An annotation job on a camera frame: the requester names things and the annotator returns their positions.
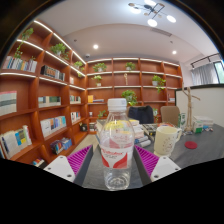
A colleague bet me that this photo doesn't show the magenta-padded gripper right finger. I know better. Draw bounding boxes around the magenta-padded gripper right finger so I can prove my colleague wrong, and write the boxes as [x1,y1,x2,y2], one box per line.
[133,144,182,187]

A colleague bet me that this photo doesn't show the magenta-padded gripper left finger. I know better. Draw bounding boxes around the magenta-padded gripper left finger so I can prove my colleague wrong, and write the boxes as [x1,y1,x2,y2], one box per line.
[43,144,95,188]

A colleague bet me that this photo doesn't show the clear plastic water bottle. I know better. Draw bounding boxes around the clear plastic water bottle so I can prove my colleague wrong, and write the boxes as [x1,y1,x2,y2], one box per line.
[99,98,136,191]

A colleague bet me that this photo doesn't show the cream ceramic mug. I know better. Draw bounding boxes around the cream ceramic mug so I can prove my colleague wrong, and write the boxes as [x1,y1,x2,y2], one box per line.
[153,125,184,158]

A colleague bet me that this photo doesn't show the green and white carton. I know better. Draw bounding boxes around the green and white carton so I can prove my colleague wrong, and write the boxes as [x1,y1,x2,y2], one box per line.
[178,113,187,129]

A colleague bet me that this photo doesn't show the tan upholstered chair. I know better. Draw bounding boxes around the tan upholstered chair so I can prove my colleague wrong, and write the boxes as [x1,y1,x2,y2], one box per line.
[160,105,181,127]

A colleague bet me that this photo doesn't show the green and white box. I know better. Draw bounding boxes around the green and white box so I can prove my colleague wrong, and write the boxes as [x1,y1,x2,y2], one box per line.
[192,120,204,134]

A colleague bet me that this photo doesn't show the chair with dark jacket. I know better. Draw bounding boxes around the chair with dark jacket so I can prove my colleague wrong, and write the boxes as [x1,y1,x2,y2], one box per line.
[128,105,155,125]

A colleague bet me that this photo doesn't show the wooden artist mannequin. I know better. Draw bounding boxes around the wooden artist mannequin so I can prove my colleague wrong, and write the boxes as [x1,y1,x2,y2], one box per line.
[181,85,201,133]

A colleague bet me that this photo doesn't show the wooden bookshelf unit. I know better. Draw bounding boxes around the wooden bookshelf unit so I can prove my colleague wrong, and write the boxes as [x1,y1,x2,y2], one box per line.
[0,19,184,168]

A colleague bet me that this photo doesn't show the grey curtain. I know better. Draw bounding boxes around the grey curtain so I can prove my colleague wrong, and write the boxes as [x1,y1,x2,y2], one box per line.
[190,63,219,86]

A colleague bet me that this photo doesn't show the window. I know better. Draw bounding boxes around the window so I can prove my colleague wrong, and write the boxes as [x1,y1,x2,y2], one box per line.
[213,60,224,84]

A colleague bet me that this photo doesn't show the ceiling air vent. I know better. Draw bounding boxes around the ceiling air vent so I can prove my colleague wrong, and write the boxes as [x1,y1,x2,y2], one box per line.
[149,27,173,38]

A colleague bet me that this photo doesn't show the branched ceiling lamp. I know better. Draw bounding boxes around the branched ceiling lamp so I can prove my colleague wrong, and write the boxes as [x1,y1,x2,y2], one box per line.
[128,0,178,28]

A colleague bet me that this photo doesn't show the black track light rail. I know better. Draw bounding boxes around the black track light rail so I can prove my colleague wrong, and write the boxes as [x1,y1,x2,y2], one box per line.
[190,53,221,69]

